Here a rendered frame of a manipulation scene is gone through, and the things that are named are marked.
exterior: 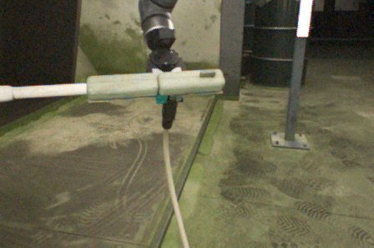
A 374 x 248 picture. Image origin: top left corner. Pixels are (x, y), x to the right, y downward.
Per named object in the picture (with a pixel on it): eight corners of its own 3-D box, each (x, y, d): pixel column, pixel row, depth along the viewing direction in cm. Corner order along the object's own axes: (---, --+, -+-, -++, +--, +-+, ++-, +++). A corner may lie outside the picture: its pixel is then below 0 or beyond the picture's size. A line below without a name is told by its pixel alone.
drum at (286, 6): (243, 78, 346) (248, -3, 320) (292, 78, 348) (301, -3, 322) (257, 91, 290) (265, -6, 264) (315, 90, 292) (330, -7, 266)
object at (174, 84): (205, 114, 88) (224, 62, 69) (209, 129, 85) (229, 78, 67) (27, 129, 79) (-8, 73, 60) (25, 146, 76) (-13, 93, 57)
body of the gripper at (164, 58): (178, 84, 81) (171, 52, 88) (181, 64, 74) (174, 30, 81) (149, 86, 80) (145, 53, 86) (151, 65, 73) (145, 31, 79)
